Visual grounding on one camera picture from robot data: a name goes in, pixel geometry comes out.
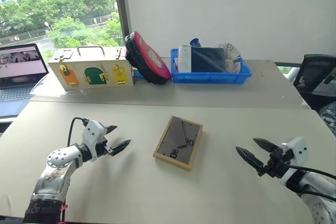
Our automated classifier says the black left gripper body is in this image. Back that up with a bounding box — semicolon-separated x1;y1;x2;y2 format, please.
94;135;114;158

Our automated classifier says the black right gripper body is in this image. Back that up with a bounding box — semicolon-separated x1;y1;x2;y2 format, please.
257;147;294;179

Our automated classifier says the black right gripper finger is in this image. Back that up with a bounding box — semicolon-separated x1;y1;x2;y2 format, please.
235;146;265;173
252;137;278;154

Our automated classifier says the wooden latch busy box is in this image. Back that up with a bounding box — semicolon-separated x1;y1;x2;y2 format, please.
48;46;135;91

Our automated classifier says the small blue object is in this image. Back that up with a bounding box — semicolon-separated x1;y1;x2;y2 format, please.
132;68;146;80

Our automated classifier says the dark plastic-wrapped bundle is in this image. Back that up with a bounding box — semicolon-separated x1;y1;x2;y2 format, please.
318;101;336;137

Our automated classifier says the red and black round pad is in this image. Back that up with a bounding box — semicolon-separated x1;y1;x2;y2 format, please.
124;31;172;86

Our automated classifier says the black office chair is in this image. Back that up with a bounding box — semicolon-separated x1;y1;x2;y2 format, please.
285;54;336;111

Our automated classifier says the blue plastic bin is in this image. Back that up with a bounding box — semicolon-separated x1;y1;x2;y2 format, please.
170;48;253;84

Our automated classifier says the clear plastic bag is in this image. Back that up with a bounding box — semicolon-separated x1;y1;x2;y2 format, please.
218;42;243;74

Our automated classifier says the white slim carton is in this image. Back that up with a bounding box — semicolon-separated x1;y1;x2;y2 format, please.
177;45;193;73

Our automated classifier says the dark blue flat box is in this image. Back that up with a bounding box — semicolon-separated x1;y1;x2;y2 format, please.
191;47;227;73

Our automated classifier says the grey laptop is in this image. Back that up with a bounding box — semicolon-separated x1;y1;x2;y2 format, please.
0;43;50;119

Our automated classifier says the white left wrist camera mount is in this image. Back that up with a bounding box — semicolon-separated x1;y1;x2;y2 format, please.
82;120;107;162

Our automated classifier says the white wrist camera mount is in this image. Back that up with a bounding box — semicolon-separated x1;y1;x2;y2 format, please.
82;120;107;162
280;136;309;186

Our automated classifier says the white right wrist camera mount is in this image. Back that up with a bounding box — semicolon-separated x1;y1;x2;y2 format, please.
280;136;309;186

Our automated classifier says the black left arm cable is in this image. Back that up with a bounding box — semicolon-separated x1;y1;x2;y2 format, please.
67;117;89;147

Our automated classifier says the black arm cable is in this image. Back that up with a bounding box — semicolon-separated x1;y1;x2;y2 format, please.
67;117;89;147
287;164;336;200

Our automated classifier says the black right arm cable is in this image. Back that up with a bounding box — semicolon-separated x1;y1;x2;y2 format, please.
287;164;336;200

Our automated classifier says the wooden framed puzzle board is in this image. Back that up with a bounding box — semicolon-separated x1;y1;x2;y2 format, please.
153;115;204;172

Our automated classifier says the dark window frame post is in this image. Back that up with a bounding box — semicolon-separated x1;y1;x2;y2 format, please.
111;0;132;48

